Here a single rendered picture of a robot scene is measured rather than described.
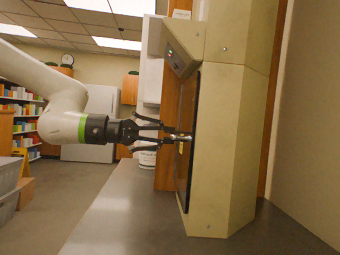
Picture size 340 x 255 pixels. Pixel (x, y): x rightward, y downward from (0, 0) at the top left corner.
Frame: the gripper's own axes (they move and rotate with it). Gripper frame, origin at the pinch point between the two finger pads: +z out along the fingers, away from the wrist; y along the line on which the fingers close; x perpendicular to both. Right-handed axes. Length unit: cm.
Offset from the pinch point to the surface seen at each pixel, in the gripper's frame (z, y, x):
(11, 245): -119, -119, 147
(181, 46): -1.3, 24.3, -10.2
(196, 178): 5.8, -10.2, -10.8
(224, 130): 12.1, 3.4, -10.9
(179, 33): -2.4, 27.2, -11.0
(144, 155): -10, -18, 62
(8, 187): -145, -81, 183
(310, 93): 48, 18, 9
